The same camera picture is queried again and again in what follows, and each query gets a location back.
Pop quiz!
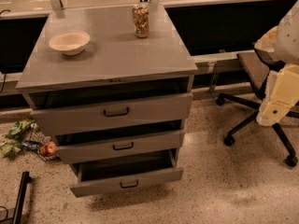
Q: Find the grey bottom drawer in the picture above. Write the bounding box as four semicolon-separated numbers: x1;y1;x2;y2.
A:
70;148;183;197

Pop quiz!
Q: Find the grey drawer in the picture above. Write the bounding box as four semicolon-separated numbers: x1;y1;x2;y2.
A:
56;130;185;164
70;148;183;197
32;92;192;136

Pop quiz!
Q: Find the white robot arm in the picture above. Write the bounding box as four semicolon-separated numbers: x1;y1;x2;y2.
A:
254;1;299;126

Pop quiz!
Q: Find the grey top drawer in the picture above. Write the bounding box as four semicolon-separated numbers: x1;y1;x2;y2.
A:
32;92;192;136

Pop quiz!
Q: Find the grey drawer cabinet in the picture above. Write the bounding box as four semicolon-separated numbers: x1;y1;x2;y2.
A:
15;3;199;170

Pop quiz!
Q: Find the grey middle drawer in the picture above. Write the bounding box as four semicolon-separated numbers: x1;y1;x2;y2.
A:
56;130;185;164

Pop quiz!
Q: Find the black office chair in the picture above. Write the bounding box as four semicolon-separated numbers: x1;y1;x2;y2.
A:
216;49;298;167

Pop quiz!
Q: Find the patterned drink can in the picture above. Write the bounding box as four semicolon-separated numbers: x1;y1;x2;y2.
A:
132;3;150;38

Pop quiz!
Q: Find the white paper bowl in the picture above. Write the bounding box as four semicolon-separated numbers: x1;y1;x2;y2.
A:
49;30;90;56

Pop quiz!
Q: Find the red apple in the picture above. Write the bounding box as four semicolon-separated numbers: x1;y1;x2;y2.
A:
42;142;56;156

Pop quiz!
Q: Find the blue can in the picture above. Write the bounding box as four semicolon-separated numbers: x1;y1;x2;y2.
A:
21;140;40;150

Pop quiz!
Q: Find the green chip bag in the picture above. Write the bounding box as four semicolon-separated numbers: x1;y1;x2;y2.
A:
6;119;34;138

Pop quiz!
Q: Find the black metal stand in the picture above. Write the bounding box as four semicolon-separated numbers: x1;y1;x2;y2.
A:
0;172;32;224

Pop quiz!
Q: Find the green snack bag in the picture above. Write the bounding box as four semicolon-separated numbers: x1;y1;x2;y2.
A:
0;140;21;158

